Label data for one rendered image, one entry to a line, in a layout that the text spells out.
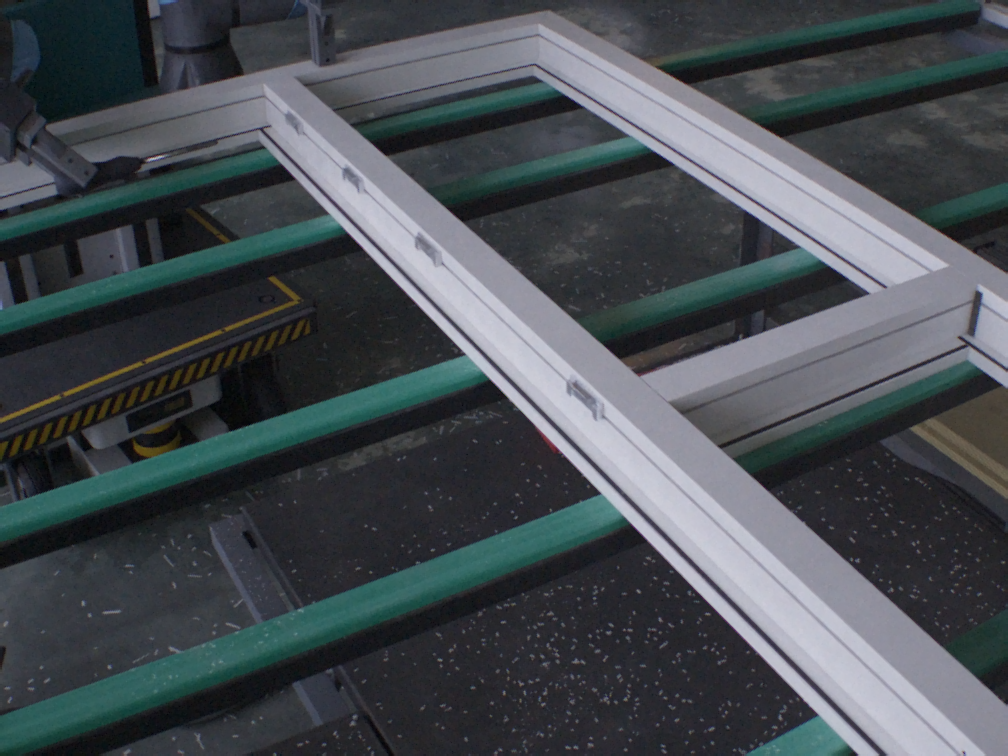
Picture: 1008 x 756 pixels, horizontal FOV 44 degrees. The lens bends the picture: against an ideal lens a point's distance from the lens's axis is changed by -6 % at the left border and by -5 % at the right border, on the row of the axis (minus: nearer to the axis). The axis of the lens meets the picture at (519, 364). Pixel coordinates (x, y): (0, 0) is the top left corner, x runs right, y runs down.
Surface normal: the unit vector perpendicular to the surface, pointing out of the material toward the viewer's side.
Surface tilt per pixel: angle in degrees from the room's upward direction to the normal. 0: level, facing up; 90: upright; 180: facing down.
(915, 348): 90
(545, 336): 0
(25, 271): 90
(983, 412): 0
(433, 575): 0
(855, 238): 90
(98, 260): 90
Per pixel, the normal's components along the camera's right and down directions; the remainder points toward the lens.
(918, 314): 0.50, 0.48
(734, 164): -0.87, 0.29
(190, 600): -0.01, -0.83
